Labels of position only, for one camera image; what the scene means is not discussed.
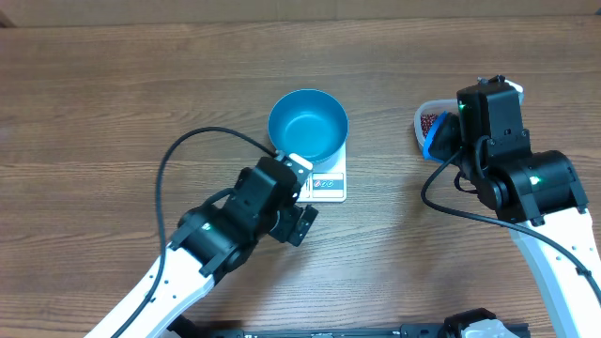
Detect blue measuring scoop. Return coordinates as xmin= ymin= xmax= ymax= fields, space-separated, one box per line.
xmin=423 ymin=111 xmax=449 ymax=162

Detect black mounting rail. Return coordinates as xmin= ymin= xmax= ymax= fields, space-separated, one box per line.
xmin=173 ymin=307 xmax=532 ymax=338

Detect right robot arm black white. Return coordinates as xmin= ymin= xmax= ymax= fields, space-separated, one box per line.
xmin=421 ymin=77 xmax=600 ymax=337

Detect clear plastic container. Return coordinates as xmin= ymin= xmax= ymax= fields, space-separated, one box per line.
xmin=413 ymin=100 xmax=457 ymax=150

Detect red adzuki beans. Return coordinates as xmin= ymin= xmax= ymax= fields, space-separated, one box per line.
xmin=420 ymin=114 xmax=439 ymax=138

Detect blue metal bowl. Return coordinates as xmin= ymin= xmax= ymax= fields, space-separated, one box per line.
xmin=267 ymin=89 xmax=349 ymax=163

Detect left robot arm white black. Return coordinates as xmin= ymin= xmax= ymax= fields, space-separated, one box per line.
xmin=89 ymin=153 xmax=318 ymax=337

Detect white digital kitchen scale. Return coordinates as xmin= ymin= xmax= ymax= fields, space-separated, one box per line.
xmin=298 ymin=144 xmax=347 ymax=203

